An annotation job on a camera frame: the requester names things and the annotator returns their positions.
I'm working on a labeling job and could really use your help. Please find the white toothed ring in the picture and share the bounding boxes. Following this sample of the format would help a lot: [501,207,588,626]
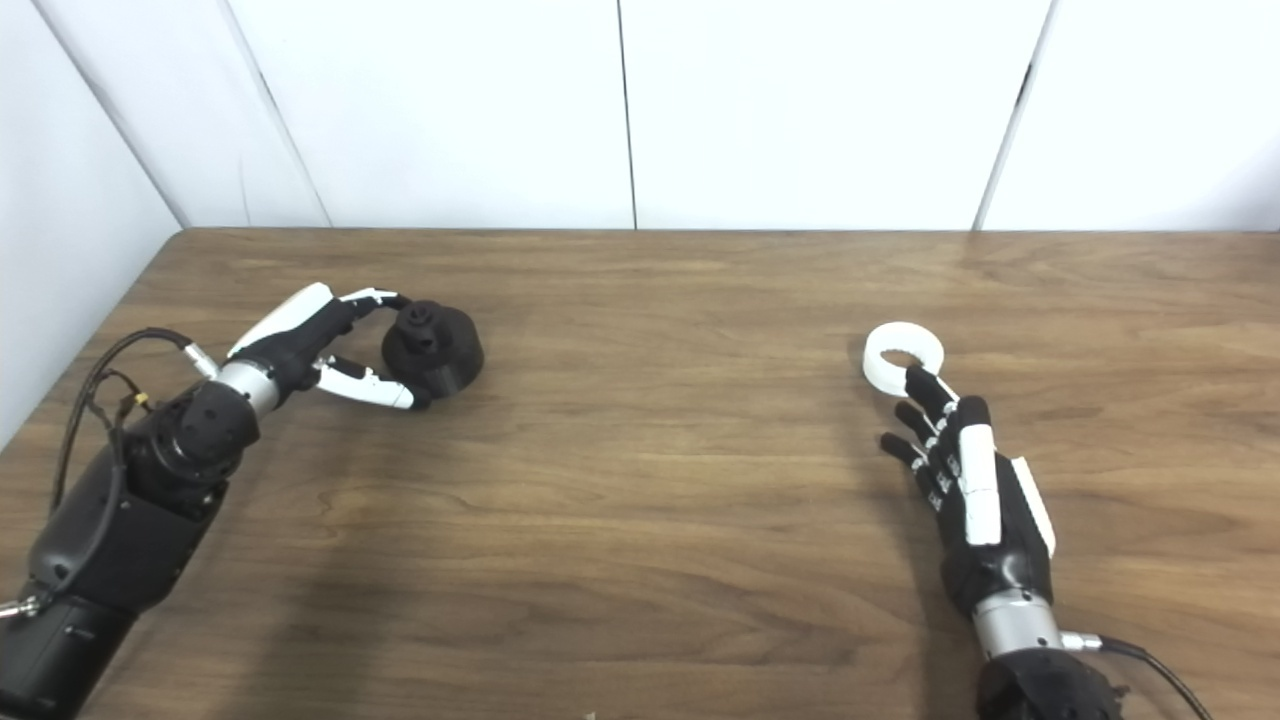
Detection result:
[863,322,945,397]

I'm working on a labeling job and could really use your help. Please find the round black part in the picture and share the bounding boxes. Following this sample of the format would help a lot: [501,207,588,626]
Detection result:
[381,300,486,398]

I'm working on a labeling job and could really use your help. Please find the left thin wires yellow connector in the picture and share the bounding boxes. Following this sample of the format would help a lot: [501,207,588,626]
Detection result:
[85,368,156,441]

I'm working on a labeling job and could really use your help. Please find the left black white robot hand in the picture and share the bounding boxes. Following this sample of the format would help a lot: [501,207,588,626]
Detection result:
[215,283,433,411]

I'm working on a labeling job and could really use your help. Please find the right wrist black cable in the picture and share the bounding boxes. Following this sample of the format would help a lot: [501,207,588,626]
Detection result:
[1062,630,1216,720]

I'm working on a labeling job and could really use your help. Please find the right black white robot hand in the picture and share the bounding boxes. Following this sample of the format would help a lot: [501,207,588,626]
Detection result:
[880,366,1057,616]

